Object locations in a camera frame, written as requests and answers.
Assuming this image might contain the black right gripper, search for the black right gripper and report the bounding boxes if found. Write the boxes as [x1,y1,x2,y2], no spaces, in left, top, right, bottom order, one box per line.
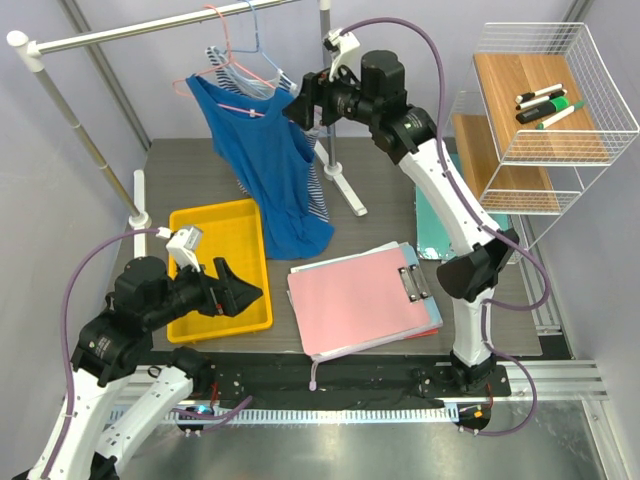
[282,57,379,132]

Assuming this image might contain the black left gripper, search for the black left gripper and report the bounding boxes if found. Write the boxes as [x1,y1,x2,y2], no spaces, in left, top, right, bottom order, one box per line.
[146,254,263,328]

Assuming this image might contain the pink wire hanger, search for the pink wire hanger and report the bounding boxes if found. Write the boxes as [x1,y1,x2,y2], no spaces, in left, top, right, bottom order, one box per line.
[171,4,331,136]

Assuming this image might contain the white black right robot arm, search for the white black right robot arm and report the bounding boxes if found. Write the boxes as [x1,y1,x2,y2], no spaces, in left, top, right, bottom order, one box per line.
[283,50,519,395]

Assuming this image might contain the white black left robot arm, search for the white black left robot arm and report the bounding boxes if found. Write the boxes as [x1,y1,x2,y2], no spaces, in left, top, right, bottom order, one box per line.
[19,256,263,479]

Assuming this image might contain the blue white striped tank top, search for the blue white striped tank top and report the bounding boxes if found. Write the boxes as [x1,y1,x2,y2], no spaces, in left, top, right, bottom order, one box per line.
[205,46,329,222]

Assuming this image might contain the yellow plastic tray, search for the yellow plastic tray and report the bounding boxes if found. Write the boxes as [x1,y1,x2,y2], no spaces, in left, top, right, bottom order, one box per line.
[166,197,275,345]

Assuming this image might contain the pink clipboard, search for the pink clipboard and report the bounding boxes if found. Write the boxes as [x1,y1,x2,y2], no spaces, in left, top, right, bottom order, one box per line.
[288,246,434,356]

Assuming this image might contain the silver white clothes rack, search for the silver white clothes rack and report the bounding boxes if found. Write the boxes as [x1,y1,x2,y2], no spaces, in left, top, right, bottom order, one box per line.
[6,1,368,256]

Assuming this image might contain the light blue clipboard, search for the light blue clipboard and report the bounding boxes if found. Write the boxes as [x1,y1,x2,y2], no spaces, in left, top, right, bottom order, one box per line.
[400,242,443,338]

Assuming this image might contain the lower wooden shelf board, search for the lower wooden shelf board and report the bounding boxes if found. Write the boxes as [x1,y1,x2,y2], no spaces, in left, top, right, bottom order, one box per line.
[451,114,560,215]

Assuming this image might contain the black white marker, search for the black white marker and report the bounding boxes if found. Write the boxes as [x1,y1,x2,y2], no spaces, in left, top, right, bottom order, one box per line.
[516,89,567,111]
[515,83,563,104]

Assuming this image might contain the green highlighter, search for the green highlighter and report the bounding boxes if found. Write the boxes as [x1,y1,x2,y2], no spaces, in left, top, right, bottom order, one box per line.
[515,96,570,125]

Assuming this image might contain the green white pen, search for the green white pen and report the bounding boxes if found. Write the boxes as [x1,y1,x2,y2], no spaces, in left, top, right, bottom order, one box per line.
[536,101,585,130]

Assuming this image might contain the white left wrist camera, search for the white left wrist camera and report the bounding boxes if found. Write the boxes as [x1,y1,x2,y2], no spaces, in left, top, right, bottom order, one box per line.
[156,225,203,272]

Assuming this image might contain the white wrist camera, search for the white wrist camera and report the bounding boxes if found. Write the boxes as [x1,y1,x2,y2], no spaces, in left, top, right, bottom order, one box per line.
[156,225,203,272]
[323,28,361,82]

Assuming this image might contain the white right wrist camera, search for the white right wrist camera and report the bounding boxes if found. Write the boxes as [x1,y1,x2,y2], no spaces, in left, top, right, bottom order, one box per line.
[323,28,361,82]

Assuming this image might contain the blue wire hanger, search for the blue wire hanger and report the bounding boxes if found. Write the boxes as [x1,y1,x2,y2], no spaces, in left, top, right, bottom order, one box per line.
[214,0,334,139]

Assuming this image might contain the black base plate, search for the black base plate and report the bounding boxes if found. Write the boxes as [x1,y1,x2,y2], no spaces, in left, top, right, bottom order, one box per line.
[186,352,512,411]

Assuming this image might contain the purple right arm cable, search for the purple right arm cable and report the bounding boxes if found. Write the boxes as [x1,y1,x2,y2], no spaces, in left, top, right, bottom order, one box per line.
[342,17,552,436]

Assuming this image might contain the white slotted cable duct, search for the white slotted cable duct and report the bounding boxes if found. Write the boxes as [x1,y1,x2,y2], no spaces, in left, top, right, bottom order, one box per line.
[107,407,460,426]

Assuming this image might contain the white wire shelf rack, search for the white wire shelf rack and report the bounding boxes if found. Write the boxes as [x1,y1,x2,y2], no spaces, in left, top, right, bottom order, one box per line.
[447,22,639,249]

